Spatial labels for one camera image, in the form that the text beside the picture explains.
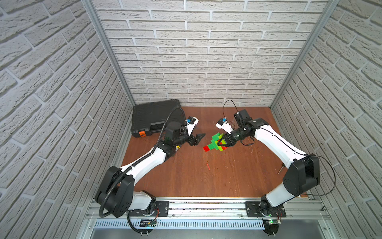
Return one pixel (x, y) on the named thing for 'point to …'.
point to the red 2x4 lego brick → (224, 148)
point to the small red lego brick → (206, 148)
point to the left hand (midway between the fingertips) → (202, 129)
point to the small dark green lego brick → (213, 145)
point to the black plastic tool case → (149, 119)
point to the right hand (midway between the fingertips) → (222, 142)
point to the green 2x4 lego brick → (215, 137)
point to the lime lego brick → (220, 148)
